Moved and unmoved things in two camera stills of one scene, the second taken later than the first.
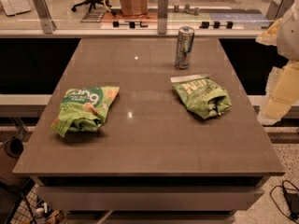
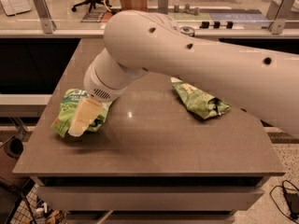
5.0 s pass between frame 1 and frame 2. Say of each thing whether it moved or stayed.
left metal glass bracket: stayed
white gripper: moved
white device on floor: stayed
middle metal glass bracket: stayed
